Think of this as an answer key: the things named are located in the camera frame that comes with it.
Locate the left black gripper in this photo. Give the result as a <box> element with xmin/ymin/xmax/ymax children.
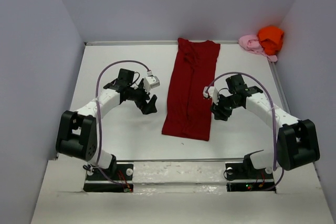
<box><xmin>127</xmin><ymin>80</ymin><xmax>156</xmax><ymax>115</ymax></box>

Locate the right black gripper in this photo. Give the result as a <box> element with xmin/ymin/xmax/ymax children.
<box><xmin>209</xmin><ymin>93</ymin><xmax>240</xmax><ymax>121</ymax></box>

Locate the dark red t shirt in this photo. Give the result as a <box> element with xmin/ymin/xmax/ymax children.
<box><xmin>162</xmin><ymin>38</ymin><xmax>220</xmax><ymax>141</ymax></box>

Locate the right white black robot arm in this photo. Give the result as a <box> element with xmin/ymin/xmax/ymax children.
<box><xmin>203</xmin><ymin>72</ymin><xmax>320</xmax><ymax>180</ymax></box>

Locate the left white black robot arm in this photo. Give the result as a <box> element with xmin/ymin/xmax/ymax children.
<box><xmin>56</xmin><ymin>69</ymin><xmax>160</xmax><ymax>179</ymax></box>

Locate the pink t shirt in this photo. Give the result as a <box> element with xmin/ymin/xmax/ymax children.
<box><xmin>238</xmin><ymin>35</ymin><xmax>278</xmax><ymax>62</ymax></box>

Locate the orange t shirt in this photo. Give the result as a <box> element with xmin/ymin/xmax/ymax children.
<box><xmin>257</xmin><ymin>26</ymin><xmax>285</xmax><ymax>55</ymax></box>

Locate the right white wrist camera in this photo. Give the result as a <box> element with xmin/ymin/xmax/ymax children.
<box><xmin>203</xmin><ymin>86</ymin><xmax>219</xmax><ymax>105</ymax></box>

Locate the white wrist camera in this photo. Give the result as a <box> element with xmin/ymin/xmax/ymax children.
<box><xmin>143</xmin><ymin>70</ymin><xmax>160</xmax><ymax>93</ymax></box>
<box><xmin>203</xmin><ymin>86</ymin><xmax>219</xmax><ymax>105</ymax></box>

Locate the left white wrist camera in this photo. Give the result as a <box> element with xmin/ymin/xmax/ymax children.
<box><xmin>143</xmin><ymin>70</ymin><xmax>160</xmax><ymax>93</ymax></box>

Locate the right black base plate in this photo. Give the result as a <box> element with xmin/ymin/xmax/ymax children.
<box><xmin>223</xmin><ymin>163</ymin><xmax>275</xmax><ymax>192</ymax></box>

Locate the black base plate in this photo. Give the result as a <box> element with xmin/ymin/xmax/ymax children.
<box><xmin>83</xmin><ymin>163</ymin><xmax>134</xmax><ymax>193</ymax></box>
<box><xmin>223</xmin><ymin>163</ymin><xmax>275</xmax><ymax>192</ymax></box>

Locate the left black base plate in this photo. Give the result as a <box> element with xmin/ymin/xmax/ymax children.
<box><xmin>83</xmin><ymin>163</ymin><xmax>134</xmax><ymax>193</ymax></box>

